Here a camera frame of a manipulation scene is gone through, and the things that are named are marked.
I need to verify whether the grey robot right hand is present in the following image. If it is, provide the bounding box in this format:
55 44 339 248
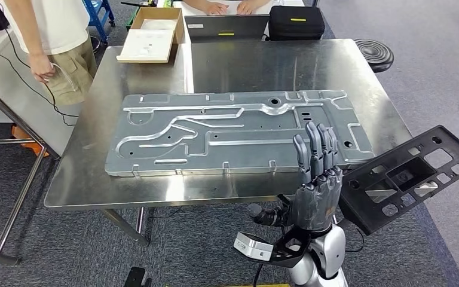
247 121 344 233

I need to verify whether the black plastic plate bracket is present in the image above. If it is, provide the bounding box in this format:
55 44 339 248
338 125 459 236

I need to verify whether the stainless steel workbench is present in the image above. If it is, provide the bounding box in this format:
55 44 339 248
44 38 415 248

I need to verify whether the yellow floor tape square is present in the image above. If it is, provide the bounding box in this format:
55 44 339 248
213 282 290 287

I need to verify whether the grey stamped metal panel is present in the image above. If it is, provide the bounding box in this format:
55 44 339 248
105 89 375 178

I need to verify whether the black round stool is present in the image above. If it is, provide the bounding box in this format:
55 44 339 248
353 38 395 74

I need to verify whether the black zip case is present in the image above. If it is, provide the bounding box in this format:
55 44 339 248
268 5 326 42

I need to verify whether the grey laptop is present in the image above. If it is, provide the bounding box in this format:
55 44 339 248
184 14 271 44

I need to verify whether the person's left hand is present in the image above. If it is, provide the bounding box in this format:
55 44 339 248
236 0 269 16

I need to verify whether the person's hand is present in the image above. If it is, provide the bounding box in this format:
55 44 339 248
28 53 56 84
202 0 231 16
236 0 269 16

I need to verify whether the person's right hand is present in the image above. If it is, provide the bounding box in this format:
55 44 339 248
202 0 231 16

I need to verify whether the cardboard box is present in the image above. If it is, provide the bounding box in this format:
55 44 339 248
116 7 185 65

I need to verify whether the white foam sheet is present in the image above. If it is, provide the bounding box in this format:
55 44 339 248
118 19 178 63

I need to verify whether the green crate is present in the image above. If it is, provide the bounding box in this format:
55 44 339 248
124 6 140 32

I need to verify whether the orange object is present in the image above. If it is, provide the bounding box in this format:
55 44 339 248
11 124 51 158

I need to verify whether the person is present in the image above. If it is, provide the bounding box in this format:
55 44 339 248
0 0 98 107

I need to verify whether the grey side table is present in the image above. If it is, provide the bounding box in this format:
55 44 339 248
0 28 84 266

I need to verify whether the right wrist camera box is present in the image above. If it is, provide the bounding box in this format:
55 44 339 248
233 228 312 269

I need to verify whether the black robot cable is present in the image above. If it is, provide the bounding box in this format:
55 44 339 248
252 263 264 287

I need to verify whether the white cable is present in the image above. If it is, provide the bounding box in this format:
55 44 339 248
48 62 78 93

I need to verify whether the blue cart frame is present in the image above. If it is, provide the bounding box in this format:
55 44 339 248
82 0 117 45

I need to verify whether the thin black cable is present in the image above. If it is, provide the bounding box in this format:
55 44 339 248
0 28 81 127

